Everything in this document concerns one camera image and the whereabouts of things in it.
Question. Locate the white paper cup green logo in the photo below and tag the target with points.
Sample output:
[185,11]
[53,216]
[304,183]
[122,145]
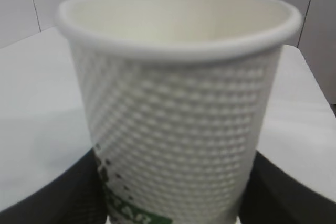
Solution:
[174,93]

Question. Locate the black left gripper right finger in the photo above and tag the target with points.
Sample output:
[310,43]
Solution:
[272,196]

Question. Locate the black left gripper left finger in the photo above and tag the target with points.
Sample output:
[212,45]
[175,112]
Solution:
[74,197]

